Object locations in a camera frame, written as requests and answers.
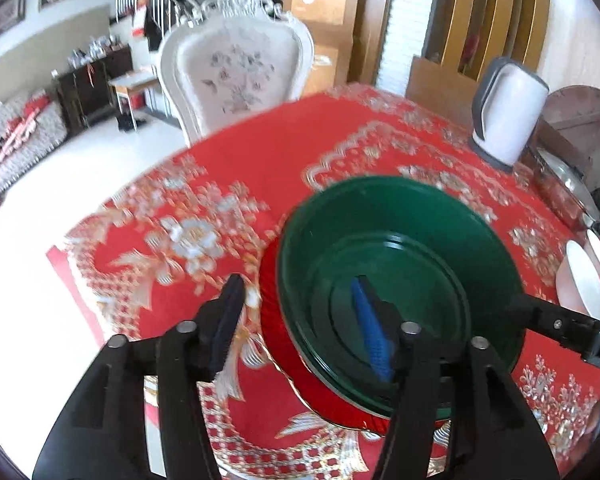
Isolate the white ceramic bowl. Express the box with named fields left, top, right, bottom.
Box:
left=555, top=240, right=600, bottom=321

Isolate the cream plastic bowl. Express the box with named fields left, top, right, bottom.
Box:
left=583, top=229, right=600, bottom=277

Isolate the red glass scalloped bowl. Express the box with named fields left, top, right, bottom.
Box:
left=258, top=236, right=389, bottom=437

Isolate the red floral tablecloth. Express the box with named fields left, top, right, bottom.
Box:
left=34, top=84, right=600, bottom=479

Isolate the white electric kettle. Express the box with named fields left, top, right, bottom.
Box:
left=468, top=56, right=550, bottom=174

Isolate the floral sofa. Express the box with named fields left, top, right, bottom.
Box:
left=0, top=88, right=68, bottom=205

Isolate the dark wooden cabinet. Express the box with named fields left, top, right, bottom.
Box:
left=54, top=46, right=133, bottom=136

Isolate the small white side table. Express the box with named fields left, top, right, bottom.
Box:
left=108, top=70, right=159, bottom=132

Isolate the white ornate chair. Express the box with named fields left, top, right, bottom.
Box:
left=158, top=0, right=314, bottom=146

